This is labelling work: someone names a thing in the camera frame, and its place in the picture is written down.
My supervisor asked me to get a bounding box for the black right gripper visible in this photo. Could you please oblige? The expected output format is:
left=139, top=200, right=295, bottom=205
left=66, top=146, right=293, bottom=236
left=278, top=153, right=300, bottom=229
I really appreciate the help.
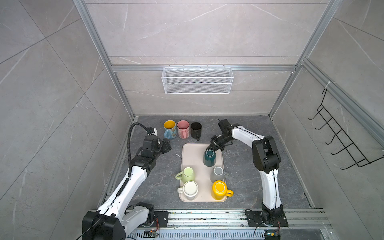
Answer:
left=206, top=134, right=232, bottom=152

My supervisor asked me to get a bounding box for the dark green mug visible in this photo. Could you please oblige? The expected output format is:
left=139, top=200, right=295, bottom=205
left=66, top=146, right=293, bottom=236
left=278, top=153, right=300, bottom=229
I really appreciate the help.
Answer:
left=203, top=149, right=217, bottom=167

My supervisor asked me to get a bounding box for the blue mug yellow inside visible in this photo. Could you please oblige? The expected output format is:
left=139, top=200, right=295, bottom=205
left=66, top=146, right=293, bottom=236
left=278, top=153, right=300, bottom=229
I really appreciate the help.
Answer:
left=164, top=120, right=178, bottom=140

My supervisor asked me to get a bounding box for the black mug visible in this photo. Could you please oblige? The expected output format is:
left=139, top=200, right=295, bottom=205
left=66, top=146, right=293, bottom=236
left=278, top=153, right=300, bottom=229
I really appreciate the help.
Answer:
left=190, top=122, right=202, bottom=141

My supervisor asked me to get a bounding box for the pink patterned mug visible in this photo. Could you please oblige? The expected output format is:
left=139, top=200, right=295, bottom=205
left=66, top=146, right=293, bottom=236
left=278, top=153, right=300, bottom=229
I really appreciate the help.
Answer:
left=177, top=120, right=190, bottom=139

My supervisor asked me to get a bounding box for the grey mug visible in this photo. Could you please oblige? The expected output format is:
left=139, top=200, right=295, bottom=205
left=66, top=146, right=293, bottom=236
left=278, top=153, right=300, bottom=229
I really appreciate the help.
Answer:
left=210, top=166, right=229, bottom=183

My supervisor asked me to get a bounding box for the light green mug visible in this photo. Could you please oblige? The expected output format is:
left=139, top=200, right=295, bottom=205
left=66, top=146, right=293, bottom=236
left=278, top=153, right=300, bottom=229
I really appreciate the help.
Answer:
left=175, top=167, right=195, bottom=184

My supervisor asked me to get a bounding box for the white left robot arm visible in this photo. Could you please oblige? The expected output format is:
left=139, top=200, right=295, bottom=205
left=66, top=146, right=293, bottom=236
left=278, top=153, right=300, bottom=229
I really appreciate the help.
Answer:
left=79, top=123, right=172, bottom=240

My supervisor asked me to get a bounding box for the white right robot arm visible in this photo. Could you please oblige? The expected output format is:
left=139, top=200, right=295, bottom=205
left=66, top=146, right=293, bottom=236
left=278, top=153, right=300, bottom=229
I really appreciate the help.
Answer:
left=207, top=119, right=284, bottom=226

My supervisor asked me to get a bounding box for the white mug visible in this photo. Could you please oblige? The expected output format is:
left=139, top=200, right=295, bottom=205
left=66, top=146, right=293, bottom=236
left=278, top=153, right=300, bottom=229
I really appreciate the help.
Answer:
left=177, top=181, right=199, bottom=201

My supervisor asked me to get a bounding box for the beige tray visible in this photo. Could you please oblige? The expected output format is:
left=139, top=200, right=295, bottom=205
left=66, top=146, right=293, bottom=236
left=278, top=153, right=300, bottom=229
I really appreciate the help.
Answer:
left=181, top=144, right=224, bottom=202

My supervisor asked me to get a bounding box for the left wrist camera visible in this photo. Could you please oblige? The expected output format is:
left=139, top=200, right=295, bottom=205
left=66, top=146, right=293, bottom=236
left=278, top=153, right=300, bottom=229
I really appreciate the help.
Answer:
left=147, top=127, right=158, bottom=136

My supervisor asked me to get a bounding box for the white wire mesh basket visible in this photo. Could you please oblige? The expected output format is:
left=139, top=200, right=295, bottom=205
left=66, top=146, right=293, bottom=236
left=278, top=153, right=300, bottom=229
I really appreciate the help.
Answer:
left=162, top=67, right=234, bottom=95

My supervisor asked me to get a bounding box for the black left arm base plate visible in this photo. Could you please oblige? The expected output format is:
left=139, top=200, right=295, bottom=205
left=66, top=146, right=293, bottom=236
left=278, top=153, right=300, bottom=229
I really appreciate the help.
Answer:
left=142, top=211, right=169, bottom=228

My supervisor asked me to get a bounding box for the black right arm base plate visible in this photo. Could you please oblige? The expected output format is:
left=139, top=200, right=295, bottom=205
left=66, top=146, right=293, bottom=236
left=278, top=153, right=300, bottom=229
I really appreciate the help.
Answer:
left=244, top=209, right=289, bottom=227

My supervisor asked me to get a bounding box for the black wire hook rack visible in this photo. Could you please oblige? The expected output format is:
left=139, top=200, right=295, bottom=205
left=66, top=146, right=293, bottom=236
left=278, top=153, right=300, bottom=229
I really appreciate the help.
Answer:
left=308, top=89, right=384, bottom=170

